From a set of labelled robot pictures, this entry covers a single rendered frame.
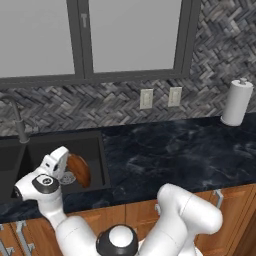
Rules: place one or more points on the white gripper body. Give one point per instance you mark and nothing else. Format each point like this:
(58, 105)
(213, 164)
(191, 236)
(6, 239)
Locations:
(62, 160)

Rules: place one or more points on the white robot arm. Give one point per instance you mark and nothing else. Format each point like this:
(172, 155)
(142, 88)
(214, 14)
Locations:
(176, 213)

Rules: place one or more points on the metal sink drain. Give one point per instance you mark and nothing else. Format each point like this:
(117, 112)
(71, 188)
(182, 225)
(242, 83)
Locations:
(68, 178)

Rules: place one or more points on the brown wooden bowl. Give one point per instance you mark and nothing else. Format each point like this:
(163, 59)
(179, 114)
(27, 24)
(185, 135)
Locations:
(80, 170)

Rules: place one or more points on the black sink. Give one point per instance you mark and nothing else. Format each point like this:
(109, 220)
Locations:
(90, 150)

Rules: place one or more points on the grey sink tap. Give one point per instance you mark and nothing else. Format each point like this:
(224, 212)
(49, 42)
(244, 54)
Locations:
(20, 130)

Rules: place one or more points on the wooden cupboard door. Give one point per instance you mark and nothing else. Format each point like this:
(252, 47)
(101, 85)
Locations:
(4, 240)
(141, 216)
(100, 218)
(235, 216)

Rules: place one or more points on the grey framed window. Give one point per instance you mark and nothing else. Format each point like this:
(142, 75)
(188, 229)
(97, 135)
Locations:
(83, 40)

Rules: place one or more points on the grey window latch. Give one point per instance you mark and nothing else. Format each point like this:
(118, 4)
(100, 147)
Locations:
(84, 20)

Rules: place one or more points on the white paper towel roll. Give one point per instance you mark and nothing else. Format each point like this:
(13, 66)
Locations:
(236, 103)

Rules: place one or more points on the white wall outlet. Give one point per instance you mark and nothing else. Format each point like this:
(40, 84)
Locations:
(175, 96)
(146, 98)

